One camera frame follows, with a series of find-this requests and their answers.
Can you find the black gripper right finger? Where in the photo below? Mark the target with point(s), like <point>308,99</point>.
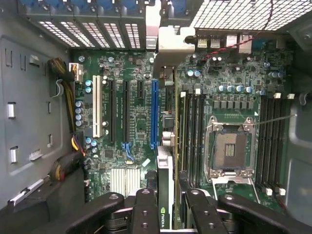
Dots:
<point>202,214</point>

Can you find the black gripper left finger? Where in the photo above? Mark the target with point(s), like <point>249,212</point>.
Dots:
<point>145,214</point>

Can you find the silver finned chipset heatsink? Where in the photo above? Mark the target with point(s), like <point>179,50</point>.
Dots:
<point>122,180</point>

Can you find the black RAM slot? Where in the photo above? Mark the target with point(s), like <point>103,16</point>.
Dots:
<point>268,134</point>
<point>262,134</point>
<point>196,122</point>
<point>201,122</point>
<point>189,122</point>
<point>183,122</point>
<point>275,134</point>

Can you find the green motherboard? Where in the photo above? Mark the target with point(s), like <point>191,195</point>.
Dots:
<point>136,117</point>

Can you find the blue expansion slot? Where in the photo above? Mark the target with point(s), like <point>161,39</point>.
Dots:
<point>154,109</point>

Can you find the long black expansion slot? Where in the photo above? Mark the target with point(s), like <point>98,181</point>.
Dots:
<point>126,109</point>
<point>112,109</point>

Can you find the thin metal locking lever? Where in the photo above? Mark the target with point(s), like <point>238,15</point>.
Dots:
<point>275,120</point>

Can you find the white expansion slot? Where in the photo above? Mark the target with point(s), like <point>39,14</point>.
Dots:
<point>97,104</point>

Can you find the short black expansion slot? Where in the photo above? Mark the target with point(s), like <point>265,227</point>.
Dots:
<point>140,89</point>

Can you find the black and silver PC case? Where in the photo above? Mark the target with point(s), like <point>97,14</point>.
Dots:
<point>24,97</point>

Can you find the CPU socket with metal frame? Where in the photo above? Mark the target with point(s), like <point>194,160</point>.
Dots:
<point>229,151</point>

